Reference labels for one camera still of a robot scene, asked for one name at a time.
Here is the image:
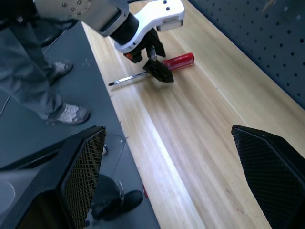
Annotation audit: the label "grey and white sneaker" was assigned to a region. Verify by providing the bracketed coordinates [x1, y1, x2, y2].
[46, 103, 91, 125]
[47, 60, 74, 84]

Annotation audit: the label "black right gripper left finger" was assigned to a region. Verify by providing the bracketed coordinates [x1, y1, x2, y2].
[0, 125, 107, 229]

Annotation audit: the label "red-handled screwdriver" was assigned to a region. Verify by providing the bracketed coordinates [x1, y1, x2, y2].
[108, 52, 195, 87]

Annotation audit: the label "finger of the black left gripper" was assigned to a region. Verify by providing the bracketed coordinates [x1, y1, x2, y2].
[142, 58, 174, 84]
[152, 29, 167, 58]

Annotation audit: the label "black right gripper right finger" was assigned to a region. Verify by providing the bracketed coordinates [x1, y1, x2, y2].
[231, 125, 305, 229]

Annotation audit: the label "dark blue pegboard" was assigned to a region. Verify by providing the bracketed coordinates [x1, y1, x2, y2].
[187, 0, 305, 111]

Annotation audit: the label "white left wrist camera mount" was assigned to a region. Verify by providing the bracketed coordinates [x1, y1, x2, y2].
[113, 0, 185, 56]

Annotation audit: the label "black shoe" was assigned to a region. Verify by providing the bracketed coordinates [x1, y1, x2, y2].
[91, 173, 144, 221]

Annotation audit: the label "person's grey trouser legs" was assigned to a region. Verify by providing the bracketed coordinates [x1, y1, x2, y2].
[0, 21, 70, 121]

